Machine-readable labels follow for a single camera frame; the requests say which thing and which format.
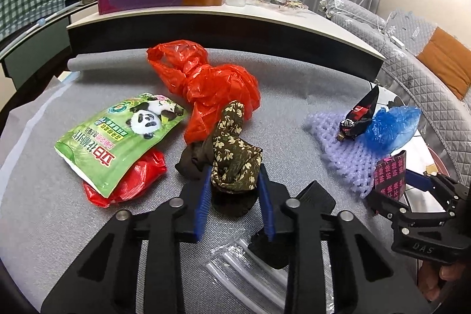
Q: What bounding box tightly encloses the magenta patterned wrapper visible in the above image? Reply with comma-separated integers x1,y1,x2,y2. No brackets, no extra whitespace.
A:
374,151,406,201

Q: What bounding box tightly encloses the dark floral cloth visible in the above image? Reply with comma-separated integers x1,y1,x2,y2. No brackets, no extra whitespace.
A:
176,100,263,217

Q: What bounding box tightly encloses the red plastic wrapper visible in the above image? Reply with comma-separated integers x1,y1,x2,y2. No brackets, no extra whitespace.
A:
82,148,168,208

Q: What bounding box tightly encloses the blue plastic bag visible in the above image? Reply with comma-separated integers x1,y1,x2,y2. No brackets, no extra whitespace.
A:
363,106,422,155

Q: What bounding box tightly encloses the purple foam net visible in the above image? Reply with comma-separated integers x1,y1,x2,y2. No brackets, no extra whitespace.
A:
303,112,385,198

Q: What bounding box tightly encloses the black snack wrapper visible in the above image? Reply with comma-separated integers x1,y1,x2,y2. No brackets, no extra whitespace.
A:
337,85,379,141

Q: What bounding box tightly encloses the green panda snack pouch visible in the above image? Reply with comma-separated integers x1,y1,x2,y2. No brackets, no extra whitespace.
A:
54,92,187,198

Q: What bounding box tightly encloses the person right hand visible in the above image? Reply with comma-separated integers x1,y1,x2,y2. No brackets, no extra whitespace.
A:
417,261,467,302

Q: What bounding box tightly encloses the clear plastic straws packet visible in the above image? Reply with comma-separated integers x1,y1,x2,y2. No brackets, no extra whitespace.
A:
202,237,288,313

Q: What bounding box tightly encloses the grey table mat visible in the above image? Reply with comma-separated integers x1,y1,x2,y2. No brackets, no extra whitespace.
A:
0,48,421,314

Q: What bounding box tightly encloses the orange cushion near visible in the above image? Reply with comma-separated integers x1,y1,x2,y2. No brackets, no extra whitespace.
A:
417,27,471,100

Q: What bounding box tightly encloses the grey quilted sofa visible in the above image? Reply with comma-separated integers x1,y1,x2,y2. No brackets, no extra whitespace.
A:
319,0,470,185

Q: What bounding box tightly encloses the white side table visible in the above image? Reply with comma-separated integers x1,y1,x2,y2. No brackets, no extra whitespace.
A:
67,5,385,81

